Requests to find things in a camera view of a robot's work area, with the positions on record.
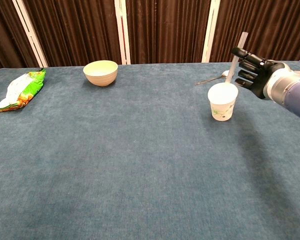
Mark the blue tablecloth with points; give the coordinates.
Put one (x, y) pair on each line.
(130, 160)

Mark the green white snack bag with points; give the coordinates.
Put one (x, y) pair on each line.
(25, 90)

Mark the white screen frame post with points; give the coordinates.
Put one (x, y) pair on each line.
(210, 31)
(122, 32)
(31, 33)

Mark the beige bowl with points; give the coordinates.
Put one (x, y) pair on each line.
(100, 75)

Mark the dark brown curtain panel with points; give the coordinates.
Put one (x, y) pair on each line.
(75, 31)
(167, 31)
(265, 25)
(2, 35)

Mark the white floral paper cup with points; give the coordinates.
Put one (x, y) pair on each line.
(222, 105)

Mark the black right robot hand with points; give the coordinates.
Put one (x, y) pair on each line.
(258, 72)

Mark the transparent plastic straw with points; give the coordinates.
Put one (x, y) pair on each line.
(236, 58)

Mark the metal spoon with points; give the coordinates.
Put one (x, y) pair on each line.
(210, 79)

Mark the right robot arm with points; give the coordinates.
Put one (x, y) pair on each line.
(290, 88)

